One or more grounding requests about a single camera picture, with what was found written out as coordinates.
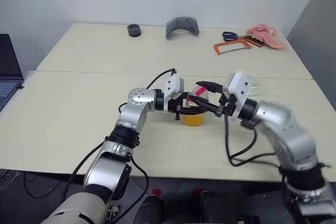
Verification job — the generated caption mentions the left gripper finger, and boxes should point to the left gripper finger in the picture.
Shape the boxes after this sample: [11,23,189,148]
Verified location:
[189,97,212,109]
[182,107,206,116]

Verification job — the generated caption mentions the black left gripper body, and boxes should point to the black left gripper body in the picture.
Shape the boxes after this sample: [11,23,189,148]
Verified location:
[167,91,190,121]

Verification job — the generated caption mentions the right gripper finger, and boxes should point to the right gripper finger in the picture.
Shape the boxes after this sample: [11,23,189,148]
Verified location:
[204,105,223,116]
[196,81,225,94]

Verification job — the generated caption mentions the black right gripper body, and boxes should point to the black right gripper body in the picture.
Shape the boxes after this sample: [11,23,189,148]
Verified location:
[216,86,238,118]

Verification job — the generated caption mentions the clear bottle with red tape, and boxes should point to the clear bottle with red tape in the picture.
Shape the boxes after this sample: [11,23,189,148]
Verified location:
[183,84,211,128]

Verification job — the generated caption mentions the red and black hand tool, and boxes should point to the red and black hand tool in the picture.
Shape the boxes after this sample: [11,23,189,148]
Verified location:
[245,36,265,48]

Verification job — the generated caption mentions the grey curved plastic piece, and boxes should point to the grey curved plastic piece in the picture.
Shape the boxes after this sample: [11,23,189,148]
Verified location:
[165,16,201,41]

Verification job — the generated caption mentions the pink cloth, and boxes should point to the pink cloth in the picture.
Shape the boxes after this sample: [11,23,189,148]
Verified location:
[246,24,289,53]

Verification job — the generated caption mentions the dark rounded shape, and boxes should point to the dark rounded shape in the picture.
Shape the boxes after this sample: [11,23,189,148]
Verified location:
[136,195,165,224]
[197,190,237,224]

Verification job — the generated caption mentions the dark laptop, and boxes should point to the dark laptop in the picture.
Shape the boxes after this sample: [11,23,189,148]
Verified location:
[0,34,25,112]

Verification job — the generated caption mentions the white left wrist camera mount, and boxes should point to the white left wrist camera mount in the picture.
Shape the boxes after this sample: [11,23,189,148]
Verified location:
[163,73,185,112]

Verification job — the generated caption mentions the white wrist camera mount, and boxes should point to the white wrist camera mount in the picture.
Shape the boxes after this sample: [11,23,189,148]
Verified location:
[163,73,185,112]
[226,72,253,122]

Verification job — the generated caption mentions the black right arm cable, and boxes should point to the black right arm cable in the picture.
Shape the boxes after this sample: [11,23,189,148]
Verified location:
[224,115,280,167]

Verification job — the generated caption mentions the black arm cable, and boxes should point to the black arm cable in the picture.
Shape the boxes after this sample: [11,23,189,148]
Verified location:
[224,115,280,167]
[62,68,179,224]

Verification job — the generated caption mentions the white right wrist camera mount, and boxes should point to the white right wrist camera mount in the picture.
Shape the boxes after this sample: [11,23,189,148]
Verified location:
[226,72,253,122]

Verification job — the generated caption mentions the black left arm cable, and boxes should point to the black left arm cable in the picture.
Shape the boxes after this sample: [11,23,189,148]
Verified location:
[62,68,179,224]

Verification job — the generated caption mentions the orange hacksaw frame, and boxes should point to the orange hacksaw frame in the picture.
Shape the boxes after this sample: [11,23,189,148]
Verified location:
[213,37,254,57]

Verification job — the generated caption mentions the dark handled scissors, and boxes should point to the dark handled scissors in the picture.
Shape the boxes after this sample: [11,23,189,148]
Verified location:
[222,31,253,42]

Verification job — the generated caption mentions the black floor cable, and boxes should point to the black floor cable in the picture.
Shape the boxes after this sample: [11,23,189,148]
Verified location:
[23,172,73,199]

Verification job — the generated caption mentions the white floor cable bundle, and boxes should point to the white floor cable bundle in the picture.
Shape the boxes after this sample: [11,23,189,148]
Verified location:
[0,169,23,191]

